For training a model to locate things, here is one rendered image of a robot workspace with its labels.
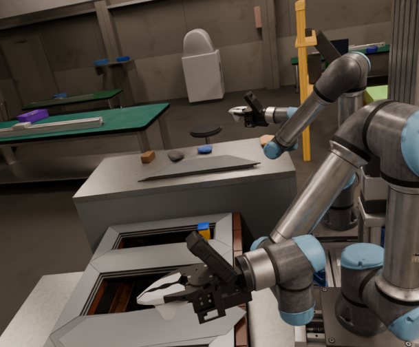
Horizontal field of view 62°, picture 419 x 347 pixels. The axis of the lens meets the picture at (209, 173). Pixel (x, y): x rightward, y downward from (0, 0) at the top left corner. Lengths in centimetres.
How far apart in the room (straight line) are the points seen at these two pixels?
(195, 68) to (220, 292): 766
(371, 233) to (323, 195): 44
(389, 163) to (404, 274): 26
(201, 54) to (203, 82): 61
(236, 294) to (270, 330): 91
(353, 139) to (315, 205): 16
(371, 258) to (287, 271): 36
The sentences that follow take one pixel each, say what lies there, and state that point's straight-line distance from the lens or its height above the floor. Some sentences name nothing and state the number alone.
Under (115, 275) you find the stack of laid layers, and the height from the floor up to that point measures 83.
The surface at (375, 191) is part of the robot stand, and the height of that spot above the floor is 133.
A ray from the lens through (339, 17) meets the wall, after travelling 895.
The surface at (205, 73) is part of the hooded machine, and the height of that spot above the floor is 69.
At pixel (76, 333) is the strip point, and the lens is 161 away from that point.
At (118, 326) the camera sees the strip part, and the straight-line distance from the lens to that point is 155.
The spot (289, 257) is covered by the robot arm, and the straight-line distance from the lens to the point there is 70.
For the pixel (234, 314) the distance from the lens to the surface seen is 145.
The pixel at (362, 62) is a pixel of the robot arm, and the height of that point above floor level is 165.
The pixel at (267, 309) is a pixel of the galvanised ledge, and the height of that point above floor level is 68.
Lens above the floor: 190
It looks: 24 degrees down
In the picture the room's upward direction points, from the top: 10 degrees counter-clockwise
